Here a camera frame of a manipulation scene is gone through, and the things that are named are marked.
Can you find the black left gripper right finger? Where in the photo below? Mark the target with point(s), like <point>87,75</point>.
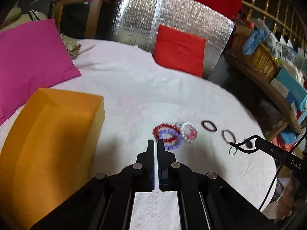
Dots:
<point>165,160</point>

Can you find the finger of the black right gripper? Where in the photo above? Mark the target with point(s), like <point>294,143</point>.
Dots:
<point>289,160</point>

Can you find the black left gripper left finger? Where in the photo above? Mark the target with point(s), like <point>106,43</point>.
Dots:
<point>145,174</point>

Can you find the grey metal bangle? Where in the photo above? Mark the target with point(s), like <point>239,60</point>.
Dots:
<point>228,136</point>

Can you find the person's right hand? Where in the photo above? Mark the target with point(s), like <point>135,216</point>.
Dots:
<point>286,202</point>

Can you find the dark red bangle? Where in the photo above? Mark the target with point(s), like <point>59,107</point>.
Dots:
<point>209,126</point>

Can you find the teal box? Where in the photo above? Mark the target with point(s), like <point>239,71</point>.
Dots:
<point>294,87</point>

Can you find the wooden shelf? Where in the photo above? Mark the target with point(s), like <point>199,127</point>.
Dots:
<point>278,101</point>

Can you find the orange cardboard box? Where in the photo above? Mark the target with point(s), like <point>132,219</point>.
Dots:
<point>48,153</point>

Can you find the wicker basket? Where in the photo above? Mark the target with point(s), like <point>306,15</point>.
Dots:
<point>261,60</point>

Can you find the small red cushion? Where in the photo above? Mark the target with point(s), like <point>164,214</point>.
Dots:
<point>179,51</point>

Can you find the blue cloth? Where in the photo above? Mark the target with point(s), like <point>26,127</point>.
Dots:
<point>257,36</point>

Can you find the patterned fabric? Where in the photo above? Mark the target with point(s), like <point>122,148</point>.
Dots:
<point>72,46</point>

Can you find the magenta pillow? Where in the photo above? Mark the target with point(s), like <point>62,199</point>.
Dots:
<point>32,56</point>

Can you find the silver foil insulation panel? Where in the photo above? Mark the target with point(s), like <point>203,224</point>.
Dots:
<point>136,23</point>

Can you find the wooden cabinet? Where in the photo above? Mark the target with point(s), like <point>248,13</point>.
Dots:
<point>77,18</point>

